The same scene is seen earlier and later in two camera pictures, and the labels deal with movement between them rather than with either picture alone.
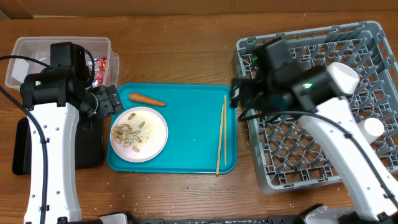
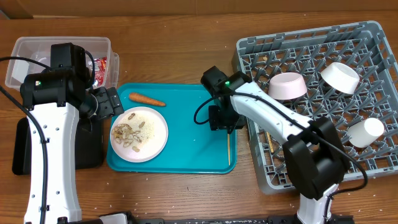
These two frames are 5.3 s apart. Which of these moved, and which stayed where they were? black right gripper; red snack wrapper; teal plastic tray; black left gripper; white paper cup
Moved: black right gripper
Stayed: teal plastic tray; red snack wrapper; white paper cup; black left gripper
